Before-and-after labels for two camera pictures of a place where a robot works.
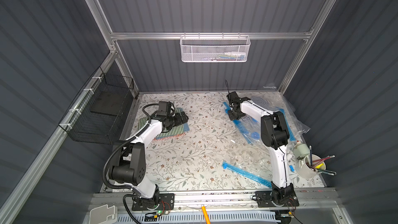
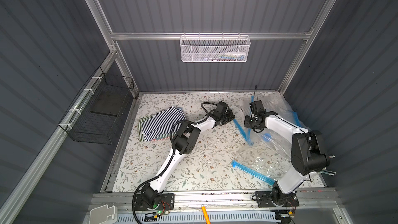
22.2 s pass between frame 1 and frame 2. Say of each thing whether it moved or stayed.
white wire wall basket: stayed
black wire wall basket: stayed
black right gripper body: moved
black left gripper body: moved
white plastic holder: stayed
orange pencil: stayed
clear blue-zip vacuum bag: moved
